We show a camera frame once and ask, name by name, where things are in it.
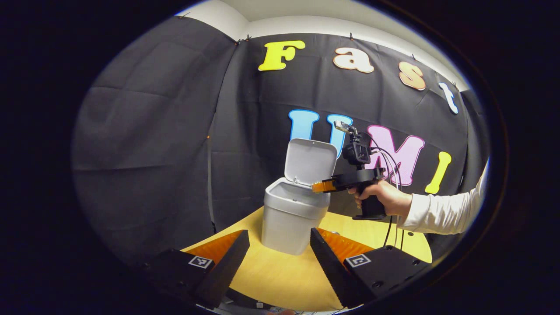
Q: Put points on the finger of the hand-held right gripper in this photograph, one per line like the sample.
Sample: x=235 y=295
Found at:
x=323 y=186

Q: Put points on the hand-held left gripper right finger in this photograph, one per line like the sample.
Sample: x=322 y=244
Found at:
x=330 y=271

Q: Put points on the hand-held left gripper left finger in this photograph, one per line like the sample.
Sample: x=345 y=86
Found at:
x=225 y=271

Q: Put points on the white desktop garbage bin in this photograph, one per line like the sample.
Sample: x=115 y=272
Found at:
x=288 y=218

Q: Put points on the black backdrop cloth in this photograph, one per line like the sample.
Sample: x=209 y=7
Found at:
x=140 y=153

